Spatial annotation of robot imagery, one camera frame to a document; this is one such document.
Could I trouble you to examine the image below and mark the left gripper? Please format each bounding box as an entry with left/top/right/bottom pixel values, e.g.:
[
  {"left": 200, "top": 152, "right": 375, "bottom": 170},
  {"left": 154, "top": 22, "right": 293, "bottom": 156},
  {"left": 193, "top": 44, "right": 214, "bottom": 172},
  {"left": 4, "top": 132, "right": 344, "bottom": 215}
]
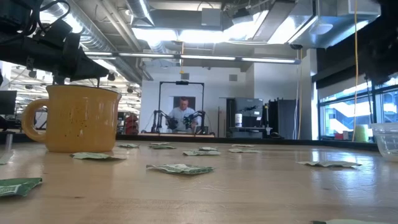
[{"left": 0, "top": 32, "right": 109, "bottom": 85}]

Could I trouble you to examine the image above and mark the red background object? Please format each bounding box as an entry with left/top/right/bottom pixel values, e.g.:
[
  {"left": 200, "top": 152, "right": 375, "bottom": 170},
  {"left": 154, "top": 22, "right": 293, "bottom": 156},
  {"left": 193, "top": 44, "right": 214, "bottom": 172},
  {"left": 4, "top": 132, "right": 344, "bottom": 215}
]
[{"left": 125, "top": 113, "right": 140, "bottom": 135}]

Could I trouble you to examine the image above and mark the black computer monitor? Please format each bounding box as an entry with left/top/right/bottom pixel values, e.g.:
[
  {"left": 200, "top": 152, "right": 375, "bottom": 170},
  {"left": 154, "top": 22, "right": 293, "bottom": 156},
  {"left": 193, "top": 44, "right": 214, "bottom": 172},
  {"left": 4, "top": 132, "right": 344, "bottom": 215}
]
[{"left": 0, "top": 90, "right": 18, "bottom": 116}]

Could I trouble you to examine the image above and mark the person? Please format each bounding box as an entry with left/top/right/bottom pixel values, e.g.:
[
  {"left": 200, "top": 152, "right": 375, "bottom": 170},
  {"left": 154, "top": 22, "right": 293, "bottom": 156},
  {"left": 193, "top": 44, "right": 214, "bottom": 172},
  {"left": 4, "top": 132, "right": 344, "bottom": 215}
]
[{"left": 167, "top": 96, "right": 200, "bottom": 133}]

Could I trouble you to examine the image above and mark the wooden top robot table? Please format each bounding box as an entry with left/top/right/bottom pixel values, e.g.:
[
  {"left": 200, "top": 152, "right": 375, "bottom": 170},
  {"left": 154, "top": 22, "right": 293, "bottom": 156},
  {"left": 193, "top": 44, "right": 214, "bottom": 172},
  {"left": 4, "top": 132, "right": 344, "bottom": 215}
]
[{"left": 140, "top": 132, "right": 216, "bottom": 139}]

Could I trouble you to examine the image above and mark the long ceiling strip light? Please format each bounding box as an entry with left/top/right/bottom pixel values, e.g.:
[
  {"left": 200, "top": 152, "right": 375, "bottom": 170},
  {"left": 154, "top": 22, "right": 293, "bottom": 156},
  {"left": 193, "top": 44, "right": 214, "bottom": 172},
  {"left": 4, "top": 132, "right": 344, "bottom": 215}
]
[{"left": 83, "top": 51, "right": 302, "bottom": 65}]

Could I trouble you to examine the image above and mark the grey ceiling box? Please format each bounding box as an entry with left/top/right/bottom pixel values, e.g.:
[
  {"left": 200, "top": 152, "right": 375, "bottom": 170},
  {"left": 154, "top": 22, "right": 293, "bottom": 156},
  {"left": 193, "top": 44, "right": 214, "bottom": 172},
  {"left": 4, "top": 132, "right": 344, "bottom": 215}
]
[{"left": 201, "top": 7, "right": 223, "bottom": 27}]

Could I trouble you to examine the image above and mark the dark rolling desk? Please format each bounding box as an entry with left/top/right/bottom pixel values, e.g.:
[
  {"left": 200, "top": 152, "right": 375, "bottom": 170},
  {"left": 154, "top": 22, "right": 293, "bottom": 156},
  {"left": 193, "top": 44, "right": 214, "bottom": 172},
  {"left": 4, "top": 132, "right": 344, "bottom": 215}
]
[{"left": 226, "top": 97, "right": 269, "bottom": 139}]

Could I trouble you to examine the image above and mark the black tall cabinet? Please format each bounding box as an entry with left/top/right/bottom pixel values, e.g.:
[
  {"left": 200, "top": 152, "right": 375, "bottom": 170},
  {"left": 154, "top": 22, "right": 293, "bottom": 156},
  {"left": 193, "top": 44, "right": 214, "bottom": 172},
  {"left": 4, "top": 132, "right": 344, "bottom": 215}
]
[{"left": 268, "top": 98, "right": 299, "bottom": 140}]

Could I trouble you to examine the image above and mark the green cylinder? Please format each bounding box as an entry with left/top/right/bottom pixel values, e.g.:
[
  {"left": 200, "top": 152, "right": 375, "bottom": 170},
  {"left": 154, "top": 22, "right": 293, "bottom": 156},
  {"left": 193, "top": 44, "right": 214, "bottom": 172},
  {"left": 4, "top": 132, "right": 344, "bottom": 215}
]
[{"left": 354, "top": 124, "right": 369, "bottom": 143}]

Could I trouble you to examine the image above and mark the clear plastic bowl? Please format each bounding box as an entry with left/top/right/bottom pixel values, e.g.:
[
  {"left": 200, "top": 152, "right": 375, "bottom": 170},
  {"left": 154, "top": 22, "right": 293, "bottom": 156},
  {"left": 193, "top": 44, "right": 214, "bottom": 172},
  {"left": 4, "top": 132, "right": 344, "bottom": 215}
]
[{"left": 369, "top": 123, "right": 398, "bottom": 162}]

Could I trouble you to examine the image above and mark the silver round ventilation duct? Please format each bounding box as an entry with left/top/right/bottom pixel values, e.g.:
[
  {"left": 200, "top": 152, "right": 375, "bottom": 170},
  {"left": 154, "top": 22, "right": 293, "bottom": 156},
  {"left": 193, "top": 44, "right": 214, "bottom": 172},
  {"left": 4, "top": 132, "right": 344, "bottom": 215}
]
[{"left": 40, "top": 0, "right": 144, "bottom": 85}]

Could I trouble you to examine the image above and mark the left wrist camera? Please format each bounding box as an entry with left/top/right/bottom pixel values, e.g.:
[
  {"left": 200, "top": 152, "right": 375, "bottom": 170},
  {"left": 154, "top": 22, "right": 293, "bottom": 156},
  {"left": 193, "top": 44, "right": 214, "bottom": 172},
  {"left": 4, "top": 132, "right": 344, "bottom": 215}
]
[{"left": 32, "top": 19, "right": 75, "bottom": 47}]

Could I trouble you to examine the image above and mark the yellow hanging cord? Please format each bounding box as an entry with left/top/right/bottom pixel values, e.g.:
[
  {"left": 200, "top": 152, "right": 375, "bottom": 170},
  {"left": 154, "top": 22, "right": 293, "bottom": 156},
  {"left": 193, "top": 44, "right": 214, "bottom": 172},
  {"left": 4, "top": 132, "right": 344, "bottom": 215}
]
[{"left": 179, "top": 40, "right": 186, "bottom": 75}]

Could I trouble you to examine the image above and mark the black rig frame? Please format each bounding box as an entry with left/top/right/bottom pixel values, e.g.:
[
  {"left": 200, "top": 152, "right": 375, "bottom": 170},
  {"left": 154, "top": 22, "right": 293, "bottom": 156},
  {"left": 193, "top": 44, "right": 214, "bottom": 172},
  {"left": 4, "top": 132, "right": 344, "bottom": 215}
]
[{"left": 158, "top": 80, "right": 205, "bottom": 134}]

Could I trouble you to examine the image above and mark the black aluminium table frame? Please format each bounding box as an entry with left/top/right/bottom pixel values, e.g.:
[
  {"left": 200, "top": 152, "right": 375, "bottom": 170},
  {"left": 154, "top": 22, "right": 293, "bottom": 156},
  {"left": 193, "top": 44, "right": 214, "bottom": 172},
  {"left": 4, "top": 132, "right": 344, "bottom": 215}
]
[{"left": 115, "top": 133, "right": 380, "bottom": 152}]

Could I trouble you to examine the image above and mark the silver rectangular ventilation duct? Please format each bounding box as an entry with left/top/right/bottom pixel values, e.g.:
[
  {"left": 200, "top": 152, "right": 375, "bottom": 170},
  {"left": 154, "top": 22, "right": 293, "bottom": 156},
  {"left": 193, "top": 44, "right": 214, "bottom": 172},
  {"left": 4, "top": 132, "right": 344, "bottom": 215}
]
[{"left": 267, "top": 0, "right": 382, "bottom": 49}]

